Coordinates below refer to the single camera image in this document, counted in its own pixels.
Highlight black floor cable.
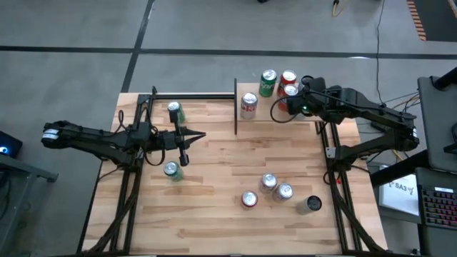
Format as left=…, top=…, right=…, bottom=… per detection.
left=374, top=0, right=388, bottom=108

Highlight white paper sign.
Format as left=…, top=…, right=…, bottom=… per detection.
left=378, top=173, right=421, bottom=217

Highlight black monitor pole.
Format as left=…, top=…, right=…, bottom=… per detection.
left=430, top=66, right=457, bottom=91

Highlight silver Diet Coke can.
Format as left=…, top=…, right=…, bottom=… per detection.
left=258, top=172, right=278, bottom=195
left=272, top=182, right=295, bottom=204
left=239, top=91, right=259, bottom=121

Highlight black desk edge bar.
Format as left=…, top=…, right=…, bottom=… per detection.
left=369, top=149, right=429, bottom=188

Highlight grey closed laptop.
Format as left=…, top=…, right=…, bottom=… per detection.
left=416, top=75, right=457, bottom=173

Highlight grey metal cart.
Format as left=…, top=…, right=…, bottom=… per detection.
left=0, top=153, right=60, bottom=256

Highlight black box blue light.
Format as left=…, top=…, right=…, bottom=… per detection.
left=0, top=130, right=24, bottom=160

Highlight rainbow backlit keyboard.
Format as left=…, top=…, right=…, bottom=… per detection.
left=420, top=185, right=457, bottom=230

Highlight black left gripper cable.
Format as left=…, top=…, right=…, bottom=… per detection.
left=144, top=148, right=167, bottom=167

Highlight red Fanta strawberry can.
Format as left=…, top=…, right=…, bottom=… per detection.
left=277, top=69, right=298, bottom=90
left=277, top=84, right=300, bottom=112
left=241, top=190, right=259, bottom=211

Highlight green Sprite can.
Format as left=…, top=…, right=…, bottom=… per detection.
left=163, top=161, right=185, bottom=183
left=258, top=69, right=278, bottom=98
left=166, top=101, right=187, bottom=125

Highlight wooden shelf black legs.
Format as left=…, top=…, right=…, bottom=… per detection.
left=233, top=78, right=331, bottom=136

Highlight black aluminium frame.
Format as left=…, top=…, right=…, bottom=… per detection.
left=76, top=85, right=158, bottom=256
left=316, top=103, right=388, bottom=256

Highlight black right camera cable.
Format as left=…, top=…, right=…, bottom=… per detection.
left=270, top=93, right=304, bottom=124

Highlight black mat orange stripes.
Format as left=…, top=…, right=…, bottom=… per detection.
left=406, top=0, right=457, bottom=43

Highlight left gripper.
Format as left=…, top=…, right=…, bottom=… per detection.
left=159, top=109, right=207, bottom=168

